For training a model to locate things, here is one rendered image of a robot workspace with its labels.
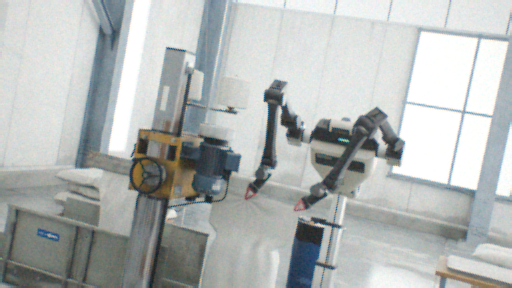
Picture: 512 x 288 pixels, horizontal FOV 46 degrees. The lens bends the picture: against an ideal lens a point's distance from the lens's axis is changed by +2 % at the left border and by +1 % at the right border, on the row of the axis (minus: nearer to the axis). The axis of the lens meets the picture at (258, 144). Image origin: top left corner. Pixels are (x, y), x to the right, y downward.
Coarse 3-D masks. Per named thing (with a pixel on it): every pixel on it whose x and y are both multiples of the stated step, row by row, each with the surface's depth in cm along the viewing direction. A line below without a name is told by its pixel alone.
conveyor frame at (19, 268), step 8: (0, 232) 410; (0, 264) 355; (8, 264) 353; (16, 264) 349; (0, 272) 355; (8, 272) 353; (16, 272) 351; (24, 272) 350; (32, 272) 348; (40, 272) 344; (48, 272) 343; (8, 280) 353; (16, 280) 351; (24, 280) 349; (32, 280) 348; (40, 280) 346; (48, 280) 344; (56, 280) 342; (72, 280) 337; (168, 280) 369
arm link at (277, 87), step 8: (280, 80) 317; (272, 88) 314; (280, 88) 311; (272, 96) 310; (280, 96) 309; (288, 96) 326; (288, 104) 329; (288, 112) 334; (288, 120) 341; (296, 120) 340; (296, 128) 344
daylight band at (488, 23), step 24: (240, 0) 1193; (264, 0) 1177; (288, 0) 1161; (312, 0) 1145; (360, 0) 1115; (384, 0) 1100; (408, 0) 1086; (432, 0) 1073; (456, 0) 1060; (480, 0) 1047; (504, 0) 1035; (432, 24) 1072; (456, 24) 1059; (480, 24) 1046; (504, 24) 1034
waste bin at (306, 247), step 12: (300, 216) 563; (300, 228) 537; (312, 228) 529; (300, 240) 536; (312, 240) 529; (300, 252) 536; (312, 252) 530; (300, 264) 535; (312, 264) 531; (288, 276) 548; (300, 276) 535; (312, 276) 532
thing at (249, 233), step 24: (240, 192) 331; (216, 216) 335; (240, 216) 331; (264, 216) 326; (288, 216) 321; (216, 240) 329; (240, 240) 326; (264, 240) 323; (288, 240) 321; (216, 264) 327; (240, 264) 322; (264, 264) 319
